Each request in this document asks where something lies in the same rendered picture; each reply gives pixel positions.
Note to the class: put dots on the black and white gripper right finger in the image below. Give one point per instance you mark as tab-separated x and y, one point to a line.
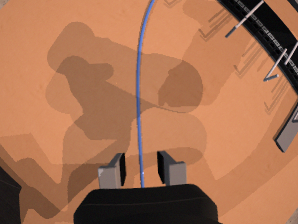
170	171

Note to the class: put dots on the grey metal rack with black panel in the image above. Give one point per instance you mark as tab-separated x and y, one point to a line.
276	38

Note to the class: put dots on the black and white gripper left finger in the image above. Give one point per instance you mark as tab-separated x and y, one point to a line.
113	175

